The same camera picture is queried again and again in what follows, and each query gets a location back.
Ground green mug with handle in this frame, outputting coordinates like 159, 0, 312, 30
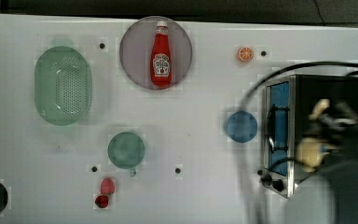
107, 132, 145, 177

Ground red ketchup bottle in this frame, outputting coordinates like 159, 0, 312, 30
150, 21, 172, 88

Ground black and silver toaster oven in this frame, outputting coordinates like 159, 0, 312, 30
262, 75, 358, 198

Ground red strawberry toy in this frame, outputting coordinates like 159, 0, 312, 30
95, 195, 109, 208

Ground orange slice toy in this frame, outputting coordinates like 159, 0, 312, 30
237, 47, 254, 62

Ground grey round plate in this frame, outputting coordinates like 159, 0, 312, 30
119, 16, 193, 90

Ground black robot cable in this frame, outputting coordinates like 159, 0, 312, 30
234, 61, 358, 224

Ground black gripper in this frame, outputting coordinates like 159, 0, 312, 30
307, 102, 358, 162

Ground pink strawberry toy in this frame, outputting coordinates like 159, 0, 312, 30
101, 178, 116, 195

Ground green oval colander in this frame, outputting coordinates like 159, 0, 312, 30
34, 38, 92, 126

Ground light blue cup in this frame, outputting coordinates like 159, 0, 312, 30
226, 111, 258, 143

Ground peeled yellow toy banana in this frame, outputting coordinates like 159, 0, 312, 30
296, 99, 330, 173

